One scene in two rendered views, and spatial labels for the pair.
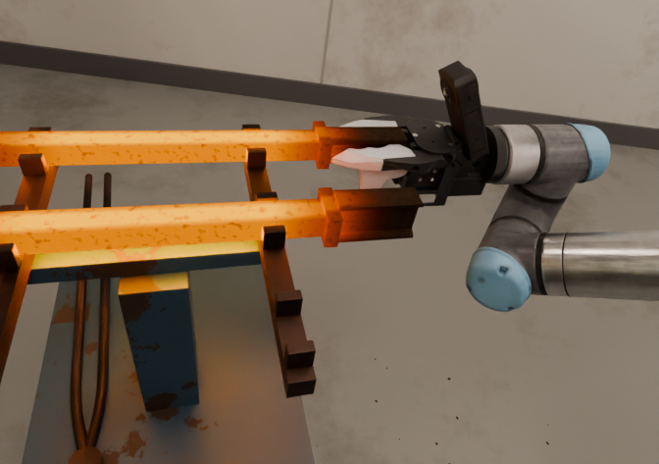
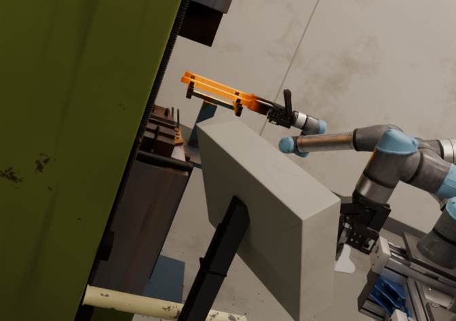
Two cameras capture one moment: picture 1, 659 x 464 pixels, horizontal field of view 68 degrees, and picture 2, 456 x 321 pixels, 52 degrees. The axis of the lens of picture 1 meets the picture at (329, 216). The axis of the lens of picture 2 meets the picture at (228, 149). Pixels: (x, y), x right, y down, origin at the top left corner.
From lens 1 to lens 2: 1.65 m
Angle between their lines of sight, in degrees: 24
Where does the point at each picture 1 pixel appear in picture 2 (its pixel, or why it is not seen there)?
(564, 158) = (312, 123)
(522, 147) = (300, 115)
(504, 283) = (287, 142)
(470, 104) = (288, 98)
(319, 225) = (248, 102)
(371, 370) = (237, 261)
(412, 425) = (249, 284)
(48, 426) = not seen: hidden behind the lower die
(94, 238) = (206, 87)
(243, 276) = not seen: hidden behind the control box
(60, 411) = not seen: hidden behind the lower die
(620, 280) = (312, 141)
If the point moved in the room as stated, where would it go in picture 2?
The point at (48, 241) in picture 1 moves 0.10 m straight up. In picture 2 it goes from (199, 85) to (207, 62)
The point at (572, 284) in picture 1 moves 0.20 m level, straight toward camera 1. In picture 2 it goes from (302, 144) to (271, 140)
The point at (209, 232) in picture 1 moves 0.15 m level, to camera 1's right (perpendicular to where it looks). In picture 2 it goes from (226, 95) to (258, 110)
